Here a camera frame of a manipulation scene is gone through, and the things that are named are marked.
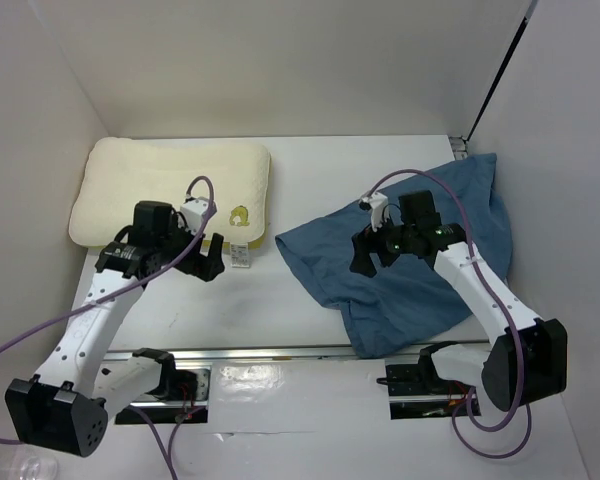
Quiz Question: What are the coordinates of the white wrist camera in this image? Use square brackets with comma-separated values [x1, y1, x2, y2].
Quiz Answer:
[179, 197, 216, 234]
[358, 192, 390, 232]

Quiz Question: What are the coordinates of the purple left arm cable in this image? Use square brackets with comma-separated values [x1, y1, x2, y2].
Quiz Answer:
[0, 175, 217, 480]

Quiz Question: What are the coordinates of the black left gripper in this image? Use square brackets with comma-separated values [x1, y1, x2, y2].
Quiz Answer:
[156, 213, 224, 281]

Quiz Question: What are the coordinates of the cream yellow foam pillow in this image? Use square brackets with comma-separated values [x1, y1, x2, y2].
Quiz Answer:
[69, 137, 271, 247]

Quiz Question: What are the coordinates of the clear plastic object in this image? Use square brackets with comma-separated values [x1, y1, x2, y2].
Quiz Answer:
[0, 446, 59, 480]

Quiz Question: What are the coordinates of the white pillow care label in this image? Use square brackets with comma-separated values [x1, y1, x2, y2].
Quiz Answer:
[229, 243, 251, 268]

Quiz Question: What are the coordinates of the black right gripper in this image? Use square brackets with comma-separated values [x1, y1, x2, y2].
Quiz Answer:
[349, 208, 416, 277]

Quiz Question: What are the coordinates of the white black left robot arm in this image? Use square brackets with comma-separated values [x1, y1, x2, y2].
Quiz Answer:
[5, 197, 224, 457]

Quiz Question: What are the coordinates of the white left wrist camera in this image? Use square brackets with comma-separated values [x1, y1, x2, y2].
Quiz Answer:
[179, 197, 216, 234]

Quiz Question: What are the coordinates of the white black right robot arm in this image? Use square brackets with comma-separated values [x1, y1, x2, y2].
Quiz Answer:
[350, 190, 568, 412]

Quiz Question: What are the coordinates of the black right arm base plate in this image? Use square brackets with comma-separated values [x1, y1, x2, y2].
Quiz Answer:
[376, 363, 469, 420]

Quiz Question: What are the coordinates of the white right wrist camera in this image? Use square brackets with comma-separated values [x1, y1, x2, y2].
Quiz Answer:
[358, 192, 390, 232]

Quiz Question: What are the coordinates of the blue fabric pillowcase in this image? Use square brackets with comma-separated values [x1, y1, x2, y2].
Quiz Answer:
[275, 153, 513, 358]

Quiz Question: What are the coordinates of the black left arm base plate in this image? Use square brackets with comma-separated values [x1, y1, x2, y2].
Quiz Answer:
[115, 368, 211, 425]

